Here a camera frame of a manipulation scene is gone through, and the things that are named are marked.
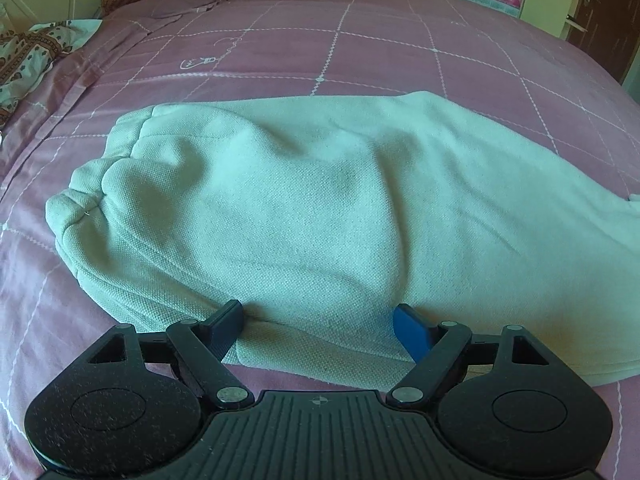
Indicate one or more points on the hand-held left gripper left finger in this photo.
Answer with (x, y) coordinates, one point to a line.
(227, 325)

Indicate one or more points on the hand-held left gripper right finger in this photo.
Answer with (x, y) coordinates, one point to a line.
(412, 330)

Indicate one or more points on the pale knit pants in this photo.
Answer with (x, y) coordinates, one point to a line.
(300, 210)

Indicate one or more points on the pink checked bed sheet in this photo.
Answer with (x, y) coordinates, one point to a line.
(400, 50)

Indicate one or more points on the patterned floral cloth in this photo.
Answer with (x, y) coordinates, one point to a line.
(30, 55)

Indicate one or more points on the brown wooden door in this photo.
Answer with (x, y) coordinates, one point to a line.
(610, 15)

